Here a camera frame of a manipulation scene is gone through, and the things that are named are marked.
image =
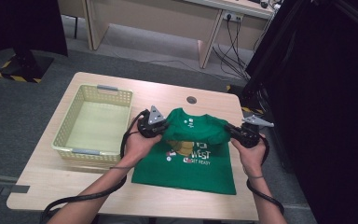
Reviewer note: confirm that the small black device on desk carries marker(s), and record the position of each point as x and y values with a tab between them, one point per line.
264	4

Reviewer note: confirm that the green dinosaur print t-shirt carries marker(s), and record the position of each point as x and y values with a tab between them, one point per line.
183	174

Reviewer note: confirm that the beige wooden desk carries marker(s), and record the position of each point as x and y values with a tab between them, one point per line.
155	18

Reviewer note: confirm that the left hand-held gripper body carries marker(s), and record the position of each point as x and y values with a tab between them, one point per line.
155	117

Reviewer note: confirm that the grey floor tape patch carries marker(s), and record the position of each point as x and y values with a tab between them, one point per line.
18	188

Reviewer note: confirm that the white power socket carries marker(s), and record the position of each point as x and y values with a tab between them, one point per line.
233	15

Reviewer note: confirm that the right wrist band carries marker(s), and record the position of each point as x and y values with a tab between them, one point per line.
254	177

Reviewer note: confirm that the black curtain beside stand base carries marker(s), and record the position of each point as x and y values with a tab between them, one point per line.
18	25

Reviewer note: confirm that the person's left hand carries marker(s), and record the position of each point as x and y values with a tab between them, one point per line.
138	149

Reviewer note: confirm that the thin black metal leg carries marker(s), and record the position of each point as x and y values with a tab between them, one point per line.
75	28

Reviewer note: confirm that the pale green perforated plastic basket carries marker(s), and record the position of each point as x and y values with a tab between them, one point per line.
99	127

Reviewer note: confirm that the black stand base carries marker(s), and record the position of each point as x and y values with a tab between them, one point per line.
24	67

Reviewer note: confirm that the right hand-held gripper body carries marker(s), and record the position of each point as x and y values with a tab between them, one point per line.
249	137

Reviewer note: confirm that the large black curtain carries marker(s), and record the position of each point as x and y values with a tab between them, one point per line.
329	124

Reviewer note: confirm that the yellow black hazard tape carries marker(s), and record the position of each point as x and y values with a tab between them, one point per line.
248	109

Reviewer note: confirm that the person's right hand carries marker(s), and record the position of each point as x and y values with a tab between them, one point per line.
251	158

